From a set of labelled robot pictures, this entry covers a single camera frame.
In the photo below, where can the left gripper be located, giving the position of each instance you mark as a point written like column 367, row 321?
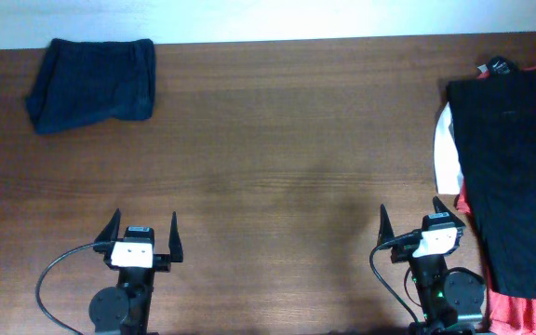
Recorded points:
column 160, row 261

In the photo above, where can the folded navy blue garment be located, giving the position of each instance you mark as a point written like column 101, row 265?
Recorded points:
column 83, row 83

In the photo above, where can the white garment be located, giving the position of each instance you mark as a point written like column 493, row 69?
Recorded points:
column 448, row 172

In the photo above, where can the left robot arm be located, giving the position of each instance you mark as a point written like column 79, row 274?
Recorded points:
column 124, row 308

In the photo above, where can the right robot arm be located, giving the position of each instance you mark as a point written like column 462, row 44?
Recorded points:
column 451, row 299

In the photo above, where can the red garment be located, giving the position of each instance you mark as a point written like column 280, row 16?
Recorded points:
column 506, row 314

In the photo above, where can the black shorts with white stripe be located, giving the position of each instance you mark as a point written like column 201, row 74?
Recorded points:
column 494, row 126

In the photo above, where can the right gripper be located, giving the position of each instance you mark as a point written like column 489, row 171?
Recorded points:
column 403, row 251

